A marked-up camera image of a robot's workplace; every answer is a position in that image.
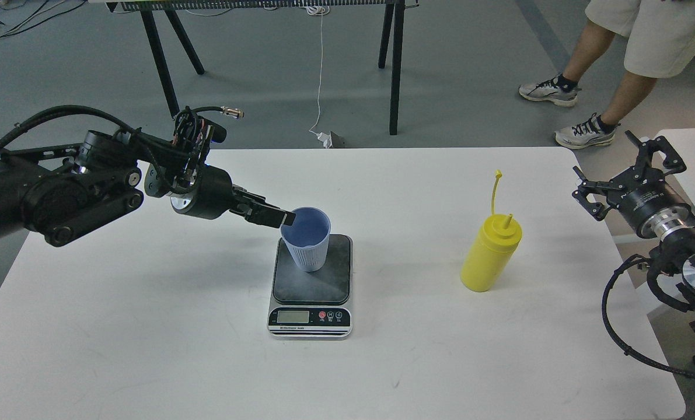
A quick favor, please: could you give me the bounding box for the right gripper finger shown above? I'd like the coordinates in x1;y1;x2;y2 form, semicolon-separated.
625;130;687;181
572;166;622;221

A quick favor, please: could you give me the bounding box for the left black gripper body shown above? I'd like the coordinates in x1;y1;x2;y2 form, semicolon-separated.
170;165;236;220

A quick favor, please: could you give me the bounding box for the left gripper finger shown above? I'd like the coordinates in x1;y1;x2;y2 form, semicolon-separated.
230;184;296;229

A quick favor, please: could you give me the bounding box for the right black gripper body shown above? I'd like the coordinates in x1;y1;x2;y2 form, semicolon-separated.
610;169;695;239

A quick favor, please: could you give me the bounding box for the blue plastic cup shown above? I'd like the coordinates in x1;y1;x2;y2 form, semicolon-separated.
280;207;331;273

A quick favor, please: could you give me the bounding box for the yellow squeeze bottle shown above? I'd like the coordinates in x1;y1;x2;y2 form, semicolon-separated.
460;170;523;292

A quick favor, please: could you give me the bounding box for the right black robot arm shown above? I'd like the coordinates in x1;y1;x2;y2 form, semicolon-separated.
573;131;695;380

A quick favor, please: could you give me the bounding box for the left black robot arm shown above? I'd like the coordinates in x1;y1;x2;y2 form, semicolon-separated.
0;104;296;247

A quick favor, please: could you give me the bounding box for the digital kitchen scale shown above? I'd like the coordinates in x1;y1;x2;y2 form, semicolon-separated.
267;234;353;340

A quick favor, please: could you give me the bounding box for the white power adapter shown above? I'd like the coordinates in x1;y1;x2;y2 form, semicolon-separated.
317;131;345;149

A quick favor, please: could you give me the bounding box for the person in beige shorts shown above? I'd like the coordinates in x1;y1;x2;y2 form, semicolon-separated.
518;1;695;151

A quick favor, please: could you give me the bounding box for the black trestle table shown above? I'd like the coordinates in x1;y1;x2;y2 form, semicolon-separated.
86;3;429;148

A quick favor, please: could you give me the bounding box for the white hanging cable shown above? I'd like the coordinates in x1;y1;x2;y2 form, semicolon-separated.
306;5;331;138

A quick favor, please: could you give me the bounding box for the floor cables bundle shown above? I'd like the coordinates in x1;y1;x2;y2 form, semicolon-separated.
0;0;88;43

